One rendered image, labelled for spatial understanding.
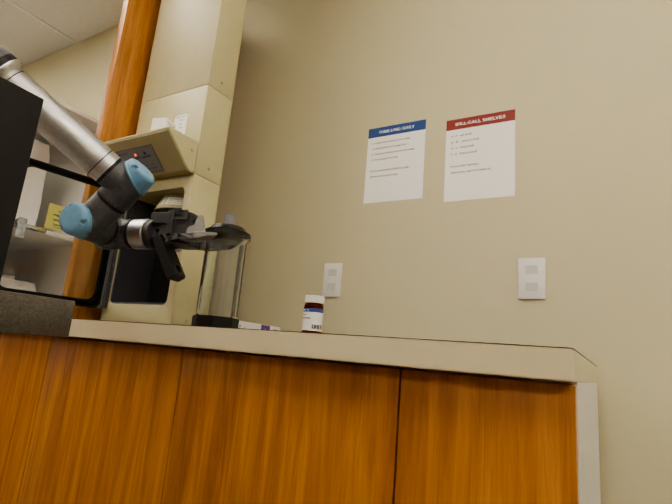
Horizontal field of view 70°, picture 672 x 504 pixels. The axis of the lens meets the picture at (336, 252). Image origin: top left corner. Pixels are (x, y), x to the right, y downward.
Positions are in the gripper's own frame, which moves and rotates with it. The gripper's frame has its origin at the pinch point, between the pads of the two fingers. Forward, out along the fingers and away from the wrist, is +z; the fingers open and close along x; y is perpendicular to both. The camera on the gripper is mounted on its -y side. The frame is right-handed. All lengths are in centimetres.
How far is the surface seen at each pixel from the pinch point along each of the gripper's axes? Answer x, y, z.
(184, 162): 18.0, 29.1, -26.6
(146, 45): 32, 83, -60
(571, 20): 37, 78, 83
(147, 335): -14.6, -22.5, -6.1
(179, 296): 23.5, -10.0, -25.3
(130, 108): 31, 56, -61
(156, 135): 13, 36, -34
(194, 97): 23, 54, -30
